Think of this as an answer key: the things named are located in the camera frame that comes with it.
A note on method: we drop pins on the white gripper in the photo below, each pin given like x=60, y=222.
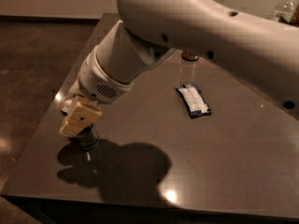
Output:
x=97, y=82

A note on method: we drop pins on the silver blue redbull can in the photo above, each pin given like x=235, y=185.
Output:
x=87, y=139

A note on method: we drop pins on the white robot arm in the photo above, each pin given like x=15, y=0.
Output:
x=261, y=52

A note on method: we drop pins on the gold soda can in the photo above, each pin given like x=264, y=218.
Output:
x=189, y=56

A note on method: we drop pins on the clear plastic bottle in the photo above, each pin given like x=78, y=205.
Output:
x=283, y=11

